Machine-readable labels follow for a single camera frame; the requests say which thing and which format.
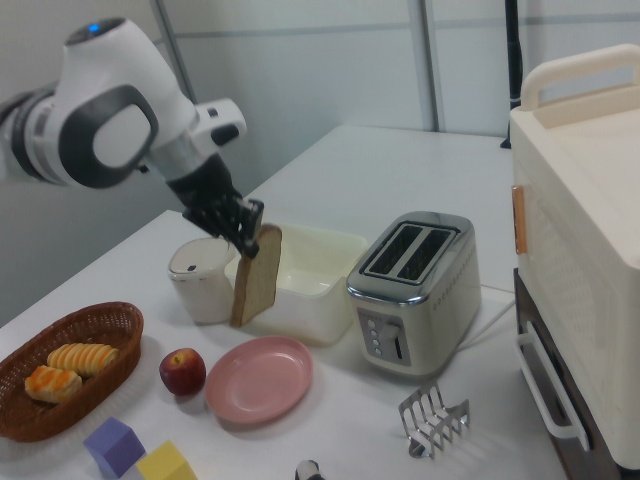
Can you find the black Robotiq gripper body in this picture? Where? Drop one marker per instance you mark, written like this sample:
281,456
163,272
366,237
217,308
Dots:
205,192

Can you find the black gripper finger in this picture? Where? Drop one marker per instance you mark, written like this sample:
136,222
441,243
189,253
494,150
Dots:
240,232
257,212

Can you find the brown bread slice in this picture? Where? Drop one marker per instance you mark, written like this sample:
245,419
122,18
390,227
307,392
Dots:
257,285

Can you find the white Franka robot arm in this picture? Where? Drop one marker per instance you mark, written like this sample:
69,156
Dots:
120,95

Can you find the pink plate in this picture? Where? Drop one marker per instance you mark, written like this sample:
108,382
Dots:
260,380

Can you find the long striped bread roll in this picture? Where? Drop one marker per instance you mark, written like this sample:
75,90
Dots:
82,357

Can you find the short orange glazed bread roll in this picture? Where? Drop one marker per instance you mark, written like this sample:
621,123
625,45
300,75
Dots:
52,385

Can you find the cream canister with lid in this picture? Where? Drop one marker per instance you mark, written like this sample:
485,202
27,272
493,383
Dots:
200,295

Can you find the cream plastic open box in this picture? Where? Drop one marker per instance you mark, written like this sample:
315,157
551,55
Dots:
310,310

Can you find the red apple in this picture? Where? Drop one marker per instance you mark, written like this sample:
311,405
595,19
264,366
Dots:
182,372

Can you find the brown wicker basket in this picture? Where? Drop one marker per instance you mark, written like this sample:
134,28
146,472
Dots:
115,330

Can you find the chrome cream toaster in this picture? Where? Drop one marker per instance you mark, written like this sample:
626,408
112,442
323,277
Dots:
440,310

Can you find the yellow foam cube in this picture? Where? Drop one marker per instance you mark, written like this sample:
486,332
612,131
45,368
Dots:
165,465

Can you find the purple foam cube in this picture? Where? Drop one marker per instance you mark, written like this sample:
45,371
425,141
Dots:
112,445

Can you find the metal toast rack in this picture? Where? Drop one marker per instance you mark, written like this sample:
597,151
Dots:
432,420

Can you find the black vertical pole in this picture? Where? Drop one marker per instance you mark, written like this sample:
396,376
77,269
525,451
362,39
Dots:
513,75

